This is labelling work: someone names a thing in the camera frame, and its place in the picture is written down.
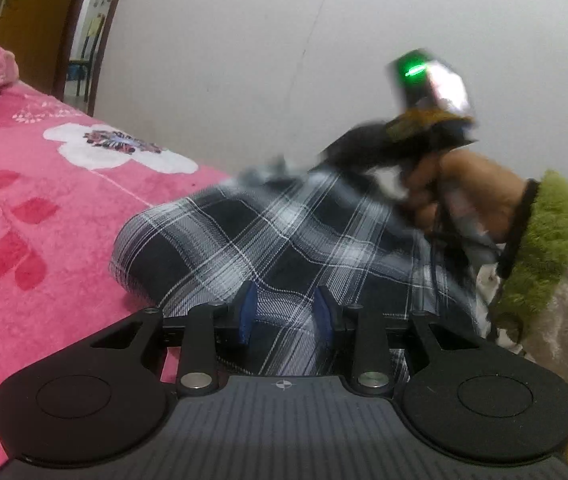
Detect black white plaid garment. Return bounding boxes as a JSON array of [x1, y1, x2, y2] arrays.
[[110, 160, 480, 376]]

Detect operator right hand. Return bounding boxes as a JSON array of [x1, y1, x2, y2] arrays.
[[402, 150, 528, 244]]

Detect pink floral bed sheet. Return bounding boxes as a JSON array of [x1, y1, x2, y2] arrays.
[[0, 83, 223, 465]]

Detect brown wooden door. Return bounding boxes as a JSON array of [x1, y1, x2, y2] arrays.
[[0, 0, 119, 115]]

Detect black camera green light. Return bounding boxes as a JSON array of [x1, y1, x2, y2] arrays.
[[388, 49, 472, 116]]

